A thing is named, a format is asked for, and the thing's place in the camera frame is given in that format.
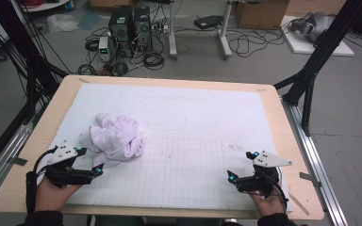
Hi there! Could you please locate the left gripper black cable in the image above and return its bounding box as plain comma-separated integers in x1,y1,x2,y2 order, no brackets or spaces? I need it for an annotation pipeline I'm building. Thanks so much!
25,145,59,217

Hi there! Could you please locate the person's left hand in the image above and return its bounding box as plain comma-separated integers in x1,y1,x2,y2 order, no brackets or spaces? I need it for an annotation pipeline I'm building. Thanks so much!
35,176,83,213

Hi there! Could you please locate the brown cardboard box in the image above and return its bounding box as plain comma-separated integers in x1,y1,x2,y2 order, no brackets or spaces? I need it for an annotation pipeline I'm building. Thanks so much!
234,0,290,30

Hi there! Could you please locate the white power strip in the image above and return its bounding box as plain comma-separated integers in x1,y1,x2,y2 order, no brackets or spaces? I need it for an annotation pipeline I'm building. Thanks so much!
150,23,170,36

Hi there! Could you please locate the black tape piece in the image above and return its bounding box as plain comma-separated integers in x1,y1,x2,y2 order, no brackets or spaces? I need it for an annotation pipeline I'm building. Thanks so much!
8,155,28,167

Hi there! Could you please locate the white desk leg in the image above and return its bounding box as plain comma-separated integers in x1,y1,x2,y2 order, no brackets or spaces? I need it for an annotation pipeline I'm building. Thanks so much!
168,0,178,60
219,0,234,60

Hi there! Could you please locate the blue floor sheet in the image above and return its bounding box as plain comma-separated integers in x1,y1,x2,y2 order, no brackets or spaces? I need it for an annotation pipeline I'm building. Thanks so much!
77,8,103,31

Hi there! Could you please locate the flat cardboard box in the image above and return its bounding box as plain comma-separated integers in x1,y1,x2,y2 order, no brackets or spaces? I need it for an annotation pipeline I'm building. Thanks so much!
90,0,136,8

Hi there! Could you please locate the lilac towel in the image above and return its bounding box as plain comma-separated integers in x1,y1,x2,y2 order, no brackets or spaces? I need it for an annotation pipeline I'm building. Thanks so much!
78,112,148,169

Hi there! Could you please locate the slim black computer tower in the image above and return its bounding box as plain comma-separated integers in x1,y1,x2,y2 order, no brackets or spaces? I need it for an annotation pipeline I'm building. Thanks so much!
133,6,154,53

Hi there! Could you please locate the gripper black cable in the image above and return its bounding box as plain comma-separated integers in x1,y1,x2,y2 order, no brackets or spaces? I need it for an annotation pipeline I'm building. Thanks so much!
262,172,289,213
25,145,59,217

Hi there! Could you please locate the clear plastic bag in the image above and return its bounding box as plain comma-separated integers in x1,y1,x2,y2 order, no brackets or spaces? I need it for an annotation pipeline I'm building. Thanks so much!
46,12,80,34

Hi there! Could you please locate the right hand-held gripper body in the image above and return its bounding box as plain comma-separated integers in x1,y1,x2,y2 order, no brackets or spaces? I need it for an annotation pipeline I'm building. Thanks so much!
236,150,293,199

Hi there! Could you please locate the person's right hand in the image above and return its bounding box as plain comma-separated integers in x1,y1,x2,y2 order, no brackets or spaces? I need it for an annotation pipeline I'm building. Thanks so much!
250,187,286,218

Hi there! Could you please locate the grey headset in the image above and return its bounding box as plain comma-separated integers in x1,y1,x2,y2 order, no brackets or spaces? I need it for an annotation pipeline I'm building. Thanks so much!
290,11,336,43

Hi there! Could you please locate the large black computer tower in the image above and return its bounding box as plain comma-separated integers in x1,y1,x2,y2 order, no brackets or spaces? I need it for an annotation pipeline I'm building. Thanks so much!
107,5,135,58

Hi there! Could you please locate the round black device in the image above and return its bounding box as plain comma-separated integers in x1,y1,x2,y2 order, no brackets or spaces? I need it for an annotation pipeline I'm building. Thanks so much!
112,61,130,77

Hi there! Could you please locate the black cable tangle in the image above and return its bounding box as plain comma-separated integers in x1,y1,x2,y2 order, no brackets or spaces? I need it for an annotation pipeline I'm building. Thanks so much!
225,26,291,59

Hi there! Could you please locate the flat black device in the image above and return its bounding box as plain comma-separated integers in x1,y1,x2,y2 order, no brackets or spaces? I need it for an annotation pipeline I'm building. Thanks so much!
193,14,224,30

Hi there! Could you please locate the white floor board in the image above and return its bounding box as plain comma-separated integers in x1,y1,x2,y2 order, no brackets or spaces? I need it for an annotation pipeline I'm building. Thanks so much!
279,15,355,57

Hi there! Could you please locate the black cable coil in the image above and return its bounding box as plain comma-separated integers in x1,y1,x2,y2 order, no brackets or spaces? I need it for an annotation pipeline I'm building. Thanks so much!
142,51,166,72
77,63,97,76
84,37,101,53

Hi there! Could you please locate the thin wooden stick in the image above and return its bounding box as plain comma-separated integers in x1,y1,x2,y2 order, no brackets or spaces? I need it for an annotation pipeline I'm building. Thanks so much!
288,191,310,217

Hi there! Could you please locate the aluminium rail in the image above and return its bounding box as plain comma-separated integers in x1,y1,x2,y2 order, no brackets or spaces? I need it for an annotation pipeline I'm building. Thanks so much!
0,103,50,206
281,97,350,226

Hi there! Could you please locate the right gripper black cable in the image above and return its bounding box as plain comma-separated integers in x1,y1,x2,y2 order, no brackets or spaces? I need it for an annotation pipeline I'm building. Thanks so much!
262,172,289,213

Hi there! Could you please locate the white grid mat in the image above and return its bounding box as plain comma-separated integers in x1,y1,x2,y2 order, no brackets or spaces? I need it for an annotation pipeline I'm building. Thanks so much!
37,82,293,212

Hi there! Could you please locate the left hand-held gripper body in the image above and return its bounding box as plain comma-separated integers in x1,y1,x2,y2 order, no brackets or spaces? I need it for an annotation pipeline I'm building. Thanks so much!
45,139,94,188

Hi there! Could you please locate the white power supply unit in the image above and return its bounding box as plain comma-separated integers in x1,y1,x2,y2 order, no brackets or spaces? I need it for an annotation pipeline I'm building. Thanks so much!
98,36,111,62

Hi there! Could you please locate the black frame stand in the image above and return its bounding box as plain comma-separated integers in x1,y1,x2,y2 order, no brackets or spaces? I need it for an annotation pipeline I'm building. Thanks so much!
272,0,362,137
0,0,71,125

